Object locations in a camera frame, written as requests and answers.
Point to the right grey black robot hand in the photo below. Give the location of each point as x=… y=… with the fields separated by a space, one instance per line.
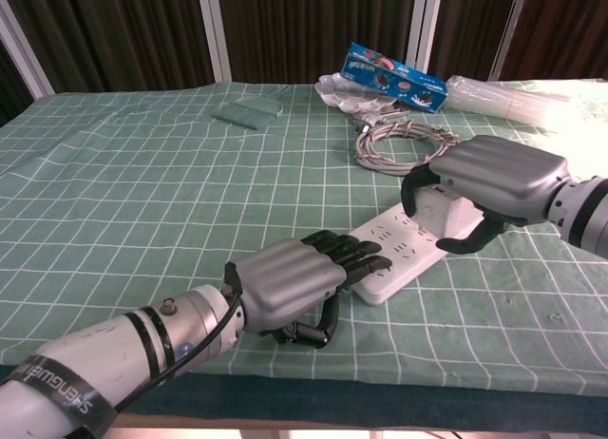
x=503 y=177

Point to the dark brown pleated curtain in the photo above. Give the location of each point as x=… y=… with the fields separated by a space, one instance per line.
x=309 y=25

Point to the dark green under cloth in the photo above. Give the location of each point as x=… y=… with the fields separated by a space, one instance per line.
x=332 y=403

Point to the white plug adapter cube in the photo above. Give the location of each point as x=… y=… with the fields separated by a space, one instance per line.
x=437 y=213

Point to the white plastic cookie tray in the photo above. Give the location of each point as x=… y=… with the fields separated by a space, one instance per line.
x=343 y=97

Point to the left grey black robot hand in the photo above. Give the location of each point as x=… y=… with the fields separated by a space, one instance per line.
x=290 y=280

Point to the blue cookie box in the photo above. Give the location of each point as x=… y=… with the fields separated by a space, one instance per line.
x=408 y=86

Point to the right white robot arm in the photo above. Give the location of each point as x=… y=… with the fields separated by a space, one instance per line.
x=584 y=211

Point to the green hand brush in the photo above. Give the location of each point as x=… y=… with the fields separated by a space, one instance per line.
x=247 y=113

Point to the green checked tablecloth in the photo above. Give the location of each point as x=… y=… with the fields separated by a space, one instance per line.
x=142 y=196

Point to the grey cable connector plug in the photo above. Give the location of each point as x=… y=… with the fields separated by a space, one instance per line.
x=376 y=121

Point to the white frame post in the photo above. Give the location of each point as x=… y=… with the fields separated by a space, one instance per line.
x=424 y=30
x=214 y=30
x=509 y=30
x=24 y=56

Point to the white power strip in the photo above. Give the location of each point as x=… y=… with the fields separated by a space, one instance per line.
x=409 y=261

